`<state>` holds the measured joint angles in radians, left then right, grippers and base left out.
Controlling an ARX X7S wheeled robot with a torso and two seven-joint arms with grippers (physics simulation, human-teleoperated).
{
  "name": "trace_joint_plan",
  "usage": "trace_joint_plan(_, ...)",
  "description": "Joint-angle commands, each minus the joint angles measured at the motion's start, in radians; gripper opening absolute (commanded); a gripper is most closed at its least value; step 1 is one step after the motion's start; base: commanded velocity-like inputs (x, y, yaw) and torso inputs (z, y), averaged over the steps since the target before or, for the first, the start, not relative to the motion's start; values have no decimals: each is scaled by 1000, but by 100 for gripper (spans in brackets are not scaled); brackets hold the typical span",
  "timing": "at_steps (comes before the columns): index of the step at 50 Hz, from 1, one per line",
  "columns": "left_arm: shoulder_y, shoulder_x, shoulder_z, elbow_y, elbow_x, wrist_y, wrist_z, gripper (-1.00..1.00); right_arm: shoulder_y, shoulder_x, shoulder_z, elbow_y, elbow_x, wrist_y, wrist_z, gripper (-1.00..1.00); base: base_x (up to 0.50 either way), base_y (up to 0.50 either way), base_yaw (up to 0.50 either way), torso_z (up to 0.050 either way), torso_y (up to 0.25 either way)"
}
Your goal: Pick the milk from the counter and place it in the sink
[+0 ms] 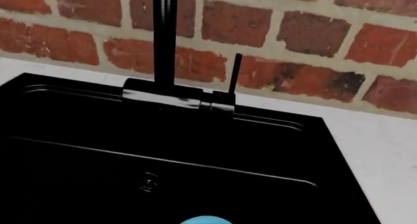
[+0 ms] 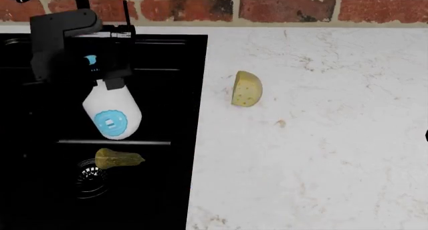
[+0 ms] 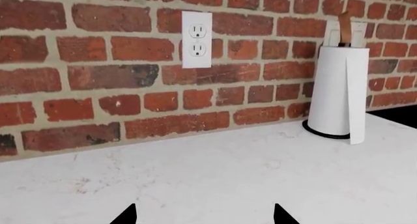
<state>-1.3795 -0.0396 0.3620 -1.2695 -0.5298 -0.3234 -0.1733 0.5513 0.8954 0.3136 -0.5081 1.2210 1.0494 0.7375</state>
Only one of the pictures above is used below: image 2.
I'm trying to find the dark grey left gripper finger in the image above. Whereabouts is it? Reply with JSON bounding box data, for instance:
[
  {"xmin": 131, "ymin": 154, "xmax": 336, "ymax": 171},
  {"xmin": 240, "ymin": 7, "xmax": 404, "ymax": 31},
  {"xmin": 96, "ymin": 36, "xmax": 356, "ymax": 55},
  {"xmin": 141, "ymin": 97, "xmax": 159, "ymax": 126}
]
[{"xmin": 102, "ymin": 76, "xmax": 127, "ymax": 92}]

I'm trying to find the thin black rod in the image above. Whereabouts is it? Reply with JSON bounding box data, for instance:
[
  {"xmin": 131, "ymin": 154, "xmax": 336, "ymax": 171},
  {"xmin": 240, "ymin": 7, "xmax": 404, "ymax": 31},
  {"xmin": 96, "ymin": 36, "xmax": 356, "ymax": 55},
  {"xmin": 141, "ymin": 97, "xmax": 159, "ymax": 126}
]
[{"xmin": 122, "ymin": 0, "xmax": 132, "ymax": 35}]

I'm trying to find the black kitchen sink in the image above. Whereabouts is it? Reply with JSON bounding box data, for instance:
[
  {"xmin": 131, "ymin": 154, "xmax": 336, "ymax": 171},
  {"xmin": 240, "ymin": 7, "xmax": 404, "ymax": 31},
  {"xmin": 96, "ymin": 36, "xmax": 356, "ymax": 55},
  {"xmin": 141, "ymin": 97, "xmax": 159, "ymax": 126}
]
[{"xmin": 0, "ymin": 31, "xmax": 209, "ymax": 230}]

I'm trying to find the round metal sink drain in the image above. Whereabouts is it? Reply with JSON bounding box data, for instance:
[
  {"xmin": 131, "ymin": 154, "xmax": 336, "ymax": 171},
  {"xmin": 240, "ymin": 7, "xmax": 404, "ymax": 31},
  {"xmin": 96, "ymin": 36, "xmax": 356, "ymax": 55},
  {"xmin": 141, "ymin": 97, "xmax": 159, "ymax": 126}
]
[{"xmin": 74, "ymin": 158, "xmax": 110, "ymax": 199}]

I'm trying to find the yellow cheese wedge with holes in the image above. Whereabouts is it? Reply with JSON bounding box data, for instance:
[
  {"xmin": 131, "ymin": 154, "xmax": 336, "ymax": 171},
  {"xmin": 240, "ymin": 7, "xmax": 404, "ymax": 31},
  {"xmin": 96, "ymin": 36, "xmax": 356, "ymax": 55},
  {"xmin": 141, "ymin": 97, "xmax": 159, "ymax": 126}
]
[{"xmin": 231, "ymin": 70, "xmax": 263, "ymax": 108}]

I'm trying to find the white milk bottle blue label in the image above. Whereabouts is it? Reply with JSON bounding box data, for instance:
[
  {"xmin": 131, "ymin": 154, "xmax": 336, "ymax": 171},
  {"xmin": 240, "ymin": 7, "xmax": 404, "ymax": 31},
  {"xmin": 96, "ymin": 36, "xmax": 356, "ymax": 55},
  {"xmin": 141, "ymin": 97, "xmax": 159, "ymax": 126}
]
[{"xmin": 81, "ymin": 53, "xmax": 143, "ymax": 142}]

